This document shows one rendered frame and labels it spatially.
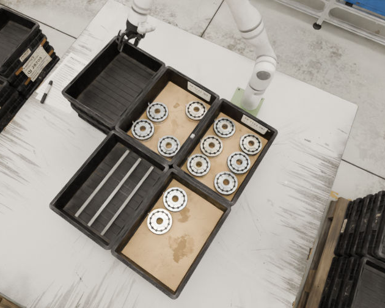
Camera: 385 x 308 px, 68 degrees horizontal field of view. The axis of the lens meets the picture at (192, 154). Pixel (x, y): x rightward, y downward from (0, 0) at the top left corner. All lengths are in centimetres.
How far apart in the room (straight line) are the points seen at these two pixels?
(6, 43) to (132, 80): 108
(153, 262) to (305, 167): 87
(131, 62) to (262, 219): 101
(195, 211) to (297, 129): 72
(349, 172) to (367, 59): 112
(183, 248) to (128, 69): 90
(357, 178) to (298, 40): 133
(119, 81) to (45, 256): 87
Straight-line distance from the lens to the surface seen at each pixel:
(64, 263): 144
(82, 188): 132
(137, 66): 153
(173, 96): 142
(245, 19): 112
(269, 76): 129
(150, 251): 122
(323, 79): 278
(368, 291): 198
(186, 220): 123
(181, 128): 134
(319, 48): 297
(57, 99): 168
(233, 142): 134
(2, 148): 168
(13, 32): 237
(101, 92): 148
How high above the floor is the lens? 205
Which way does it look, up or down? 70 degrees down
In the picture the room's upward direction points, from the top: 8 degrees clockwise
